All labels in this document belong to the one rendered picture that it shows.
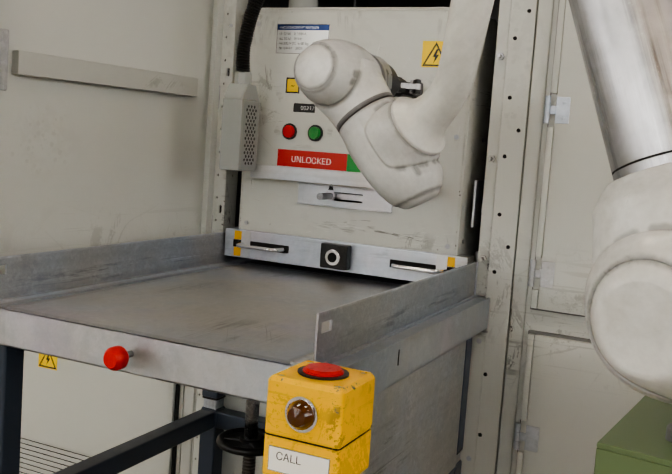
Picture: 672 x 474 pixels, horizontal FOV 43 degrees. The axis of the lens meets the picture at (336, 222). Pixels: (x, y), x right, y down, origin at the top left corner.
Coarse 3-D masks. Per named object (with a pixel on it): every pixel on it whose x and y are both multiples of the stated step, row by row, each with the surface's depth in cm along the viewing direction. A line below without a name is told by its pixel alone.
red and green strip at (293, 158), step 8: (280, 152) 180; (288, 152) 179; (296, 152) 179; (304, 152) 178; (312, 152) 177; (320, 152) 176; (280, 160) 180; (288, 160) 179; (296, 160) 179; (304, 160) 178; (312, 160) 177; (320, 160) 176; (328, 160) 176; (336, 160) 175; (344, 160) 174; (352, 160) 173; (320, 168) 176; (328, 168) 176; (336, 168) 175; (344, 168) 174; (352, 168) 173
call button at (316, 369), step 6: (306, 366) 83; (312, 366) 83; (318, 366) 83; (324, 366) 83; (330, 366) 83; (336, 366) 84; (306, 372) 82; (312, 372) 82; (318, 372) 81; (324, 372) 81; (330, 372) 81; (336, 372) 82; (342, 372) 83
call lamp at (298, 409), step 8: (296, 400) 79; (304, 400) 79; (288, 408) 79; (296, 408) 78; (304, 408) 78; (312, 408) 79; (288, 416) 79; (296, 416) 78; (304, 416) 78; (312, 416) 79; (296, 424) 78; (304, 424) 78; (312, 424) 79; (304, 432) 79
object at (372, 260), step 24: (240, 240) 184; (264, 240) 182; (288, 240) 179; (312, 240) 177; (312, 264) 177; (360, 264) 172; (384, 264) 170; (408, 264) 168; (432, 264) 166; (456, 264) 164
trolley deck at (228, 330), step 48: (144, 288) 151; (192, 288) 154; (240, 288) 157; (288, 288) 161; (336, 288) 165; (384, 288) 169; (0, 336) 127; (48, 336) 123; (96, 336) 119; (144, 336) 116; (192, 336) 117; (240, 336) 119; (288, 336) 122; (432, 336) 135; (192, 384) 113; (240, 384) 110; (384, 384) 118
